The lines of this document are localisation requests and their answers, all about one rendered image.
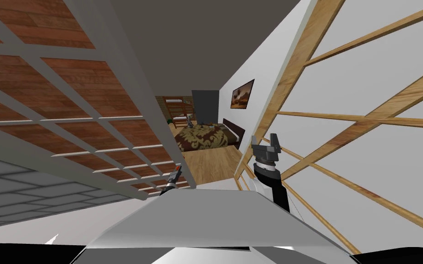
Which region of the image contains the light wood lattice door leaf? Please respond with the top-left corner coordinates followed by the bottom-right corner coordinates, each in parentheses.
top-left (233, 0), bottom-right (423, 256)

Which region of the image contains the bed with patterned brown cover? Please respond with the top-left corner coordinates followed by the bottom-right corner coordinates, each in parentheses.
top-left (174, 118), bottom-right (247, 153)

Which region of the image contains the grey lattice door leaf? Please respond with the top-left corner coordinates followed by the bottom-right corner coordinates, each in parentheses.
top-left (0, 0), bottom-right (197, 201)

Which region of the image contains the dark grey wardrobe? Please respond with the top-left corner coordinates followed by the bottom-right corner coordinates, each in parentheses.
top-left (191, 89), bottom-right (220, 126)

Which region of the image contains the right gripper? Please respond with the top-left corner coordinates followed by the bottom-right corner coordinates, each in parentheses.
top-left (251, 133), bottom-right (282, 162)

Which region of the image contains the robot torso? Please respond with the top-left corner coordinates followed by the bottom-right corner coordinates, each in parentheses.
top-left (70, 188), bottom-right (362, 264)

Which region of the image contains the wooden bunk bed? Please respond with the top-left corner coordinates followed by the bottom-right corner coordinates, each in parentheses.
top-left (161, 95), bottom-right (196, 130)

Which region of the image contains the brown framed wall picture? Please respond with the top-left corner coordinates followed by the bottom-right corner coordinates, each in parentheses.
top-left (230, 78), bottom-right (256, 110)

